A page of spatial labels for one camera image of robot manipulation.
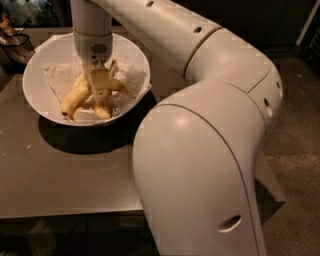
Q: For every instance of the yellow banana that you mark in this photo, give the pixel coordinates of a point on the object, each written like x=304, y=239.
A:
x=80, y=82
x=78, y=95
x=102, y=109

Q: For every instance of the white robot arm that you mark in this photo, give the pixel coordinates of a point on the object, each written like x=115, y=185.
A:
x=198, y=154

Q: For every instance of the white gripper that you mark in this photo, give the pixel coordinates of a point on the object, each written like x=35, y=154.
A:
x=90, y=46

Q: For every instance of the white bowl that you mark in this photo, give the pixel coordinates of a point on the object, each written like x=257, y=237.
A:
x=55, y=66

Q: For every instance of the white crumpled paper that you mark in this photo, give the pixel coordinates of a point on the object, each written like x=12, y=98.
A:
x=58, y=87

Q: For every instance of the dark bag with strap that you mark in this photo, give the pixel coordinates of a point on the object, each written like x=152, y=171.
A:
x=16, y=49

